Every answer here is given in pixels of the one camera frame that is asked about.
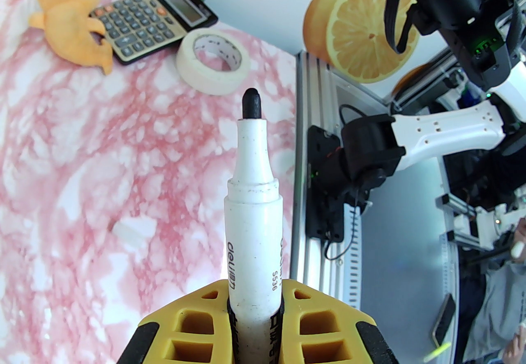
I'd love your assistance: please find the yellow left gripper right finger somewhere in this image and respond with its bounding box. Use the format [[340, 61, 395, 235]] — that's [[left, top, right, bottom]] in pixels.
[[272, 278, 400, 364]]

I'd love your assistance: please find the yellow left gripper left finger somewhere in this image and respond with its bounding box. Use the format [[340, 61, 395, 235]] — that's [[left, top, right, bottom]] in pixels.
[[117, 278, 235, 364]]

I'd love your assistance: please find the black whiteboard marker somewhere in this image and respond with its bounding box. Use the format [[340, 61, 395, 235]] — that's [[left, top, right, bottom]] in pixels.
[[223, 87, 285, 364]]

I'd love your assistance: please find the black smartphone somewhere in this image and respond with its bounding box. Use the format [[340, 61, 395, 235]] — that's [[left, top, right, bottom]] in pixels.
[[433, 293, 457, 347]]

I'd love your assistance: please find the person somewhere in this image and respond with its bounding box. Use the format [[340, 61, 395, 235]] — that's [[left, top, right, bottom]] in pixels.
[[462, 214, 526, 364]]

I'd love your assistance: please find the pink marble patterned mat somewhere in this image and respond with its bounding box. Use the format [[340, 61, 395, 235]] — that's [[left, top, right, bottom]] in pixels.
[[0, 0, 298, 364]]

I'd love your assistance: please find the background equipment stand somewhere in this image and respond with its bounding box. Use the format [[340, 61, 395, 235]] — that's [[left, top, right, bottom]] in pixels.
[[436, 190, 526, 252]]

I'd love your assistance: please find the beige masking tape roll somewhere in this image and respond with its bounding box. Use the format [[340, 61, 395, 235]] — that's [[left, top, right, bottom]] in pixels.
[[176, 30, 251, 97]]

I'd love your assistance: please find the person's hand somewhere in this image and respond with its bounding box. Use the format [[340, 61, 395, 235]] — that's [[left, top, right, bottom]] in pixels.
[[510, 227, 526, 260]]

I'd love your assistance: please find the grey desk calculator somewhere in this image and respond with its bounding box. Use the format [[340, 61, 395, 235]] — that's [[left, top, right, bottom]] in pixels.
[[88, 0, 219, 66]]

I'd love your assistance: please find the orange plush toy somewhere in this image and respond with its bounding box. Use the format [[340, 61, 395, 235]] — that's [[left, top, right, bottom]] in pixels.
[[28, 0, 113, 76]]

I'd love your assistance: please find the white slotted cable duct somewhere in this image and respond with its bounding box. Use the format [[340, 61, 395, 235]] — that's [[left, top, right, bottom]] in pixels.
[[340, 206, 365, 310]]

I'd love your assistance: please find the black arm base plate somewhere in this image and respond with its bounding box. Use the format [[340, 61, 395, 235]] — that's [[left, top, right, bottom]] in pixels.
[[306, 124, 346, 243]]

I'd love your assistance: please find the long aluminium frame rail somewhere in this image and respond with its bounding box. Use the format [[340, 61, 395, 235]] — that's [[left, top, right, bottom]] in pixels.
[[290, 49, 364, 311]]

